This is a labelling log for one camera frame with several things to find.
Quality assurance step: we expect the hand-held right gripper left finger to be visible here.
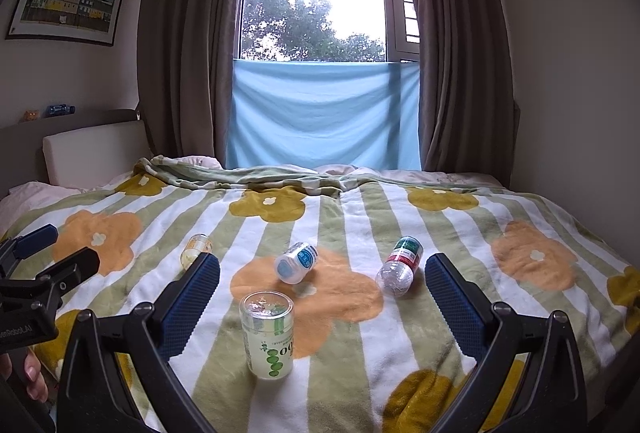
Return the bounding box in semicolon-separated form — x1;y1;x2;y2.
56;253;221;433

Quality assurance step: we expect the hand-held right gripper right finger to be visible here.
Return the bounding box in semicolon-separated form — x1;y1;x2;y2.
424;253;587;433

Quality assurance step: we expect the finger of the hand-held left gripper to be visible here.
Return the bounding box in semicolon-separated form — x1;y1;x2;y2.
0;247;101;314
0;223;60;281

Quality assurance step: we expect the clear cup green dotted label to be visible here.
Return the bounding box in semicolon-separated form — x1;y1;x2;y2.
239;291;295;381

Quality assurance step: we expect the small clear yellowish cup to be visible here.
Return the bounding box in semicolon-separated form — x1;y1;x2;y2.
180;234;213;270

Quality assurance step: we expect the clear cup red green label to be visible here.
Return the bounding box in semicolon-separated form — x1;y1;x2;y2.
375;236;424;298

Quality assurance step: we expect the white cup blue label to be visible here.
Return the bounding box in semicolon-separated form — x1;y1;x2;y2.
273;242;320;285

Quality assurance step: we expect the person's left hand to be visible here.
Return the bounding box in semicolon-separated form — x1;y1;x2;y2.
0;347;50;404

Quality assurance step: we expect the white padded headboard panel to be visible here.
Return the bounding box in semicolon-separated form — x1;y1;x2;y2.
42;120;152;186

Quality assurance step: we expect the grey headboard shelf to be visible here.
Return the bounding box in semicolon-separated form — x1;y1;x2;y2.
0;108;145;148

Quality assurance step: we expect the flower printed striped blanket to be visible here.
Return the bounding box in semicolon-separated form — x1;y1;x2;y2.
0;155;640;433

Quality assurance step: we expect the light blue cloth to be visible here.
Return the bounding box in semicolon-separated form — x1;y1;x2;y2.
225;59;424;172

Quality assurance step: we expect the grey brown curtain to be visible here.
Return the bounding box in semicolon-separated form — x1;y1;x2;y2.
136;0;257;170
395;0;517;188

